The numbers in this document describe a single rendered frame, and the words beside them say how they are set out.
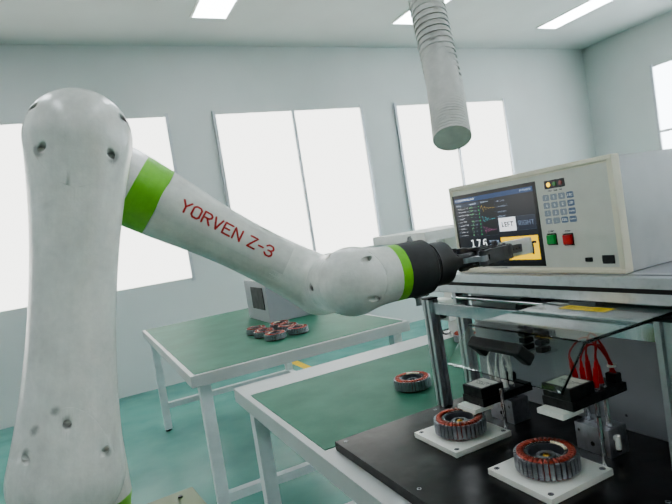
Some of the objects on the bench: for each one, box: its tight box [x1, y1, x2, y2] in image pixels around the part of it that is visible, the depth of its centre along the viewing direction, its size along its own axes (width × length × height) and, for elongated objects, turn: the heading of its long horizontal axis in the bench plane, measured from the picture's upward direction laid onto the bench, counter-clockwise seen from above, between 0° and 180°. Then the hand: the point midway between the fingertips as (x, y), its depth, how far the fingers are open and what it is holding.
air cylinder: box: [491, 394, 531, 425], centre depth 124 cm, size 5×8×6 cm
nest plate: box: [488, 457, 614, 504], centre depth 96 cm, size 15×15×1 cm
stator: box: [393, 371, 431, 393], centre depth 163 cm, size 11×11×4 cm
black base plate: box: [335, 397, 672, 504], centre depth 108 cm, size 47×64×2 cm
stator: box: [513, 437, 581, 482], centre depth 96 cm, size 11×11×4 cm
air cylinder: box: [574, 414, 629, 459], centre depth 103 cm, size 5×8×6 cm
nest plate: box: [414, 421, 512, 458], centre depth 118 cm, size 15×15×1 cm
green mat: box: [251, 337, 483, 450], centre depth 175 cm, size 94×61×1 cm
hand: (515, 247), depth 99 cm, fingers closed
